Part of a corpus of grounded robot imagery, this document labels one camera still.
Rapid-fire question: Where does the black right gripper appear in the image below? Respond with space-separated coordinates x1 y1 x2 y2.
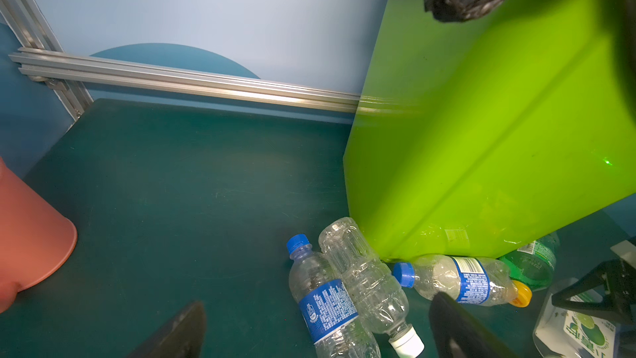
552 238 635 325

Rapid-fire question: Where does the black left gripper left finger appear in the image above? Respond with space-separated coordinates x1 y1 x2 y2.
128 301 207 358

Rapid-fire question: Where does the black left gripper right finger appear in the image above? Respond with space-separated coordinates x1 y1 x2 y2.
429 293 518 358

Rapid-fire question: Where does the blue cap water bottle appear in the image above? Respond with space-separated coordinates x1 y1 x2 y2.
393 255 533 308

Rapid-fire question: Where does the green bottle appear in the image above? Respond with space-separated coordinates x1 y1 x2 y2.
500 232 561 292

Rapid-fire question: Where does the blue label bottle blue cap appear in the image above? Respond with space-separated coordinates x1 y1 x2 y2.
287 234 381 357

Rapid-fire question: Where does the green plastic bin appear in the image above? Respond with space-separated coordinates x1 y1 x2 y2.
344 0 635 261

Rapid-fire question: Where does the clear crushed bottle white cap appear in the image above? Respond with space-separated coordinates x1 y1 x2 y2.
319 217 425 357

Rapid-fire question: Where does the lime label square bottle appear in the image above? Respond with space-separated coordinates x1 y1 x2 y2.
533 278 620 357

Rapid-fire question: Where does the pink plastic watering can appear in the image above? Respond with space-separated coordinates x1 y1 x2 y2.
1 163 78 313

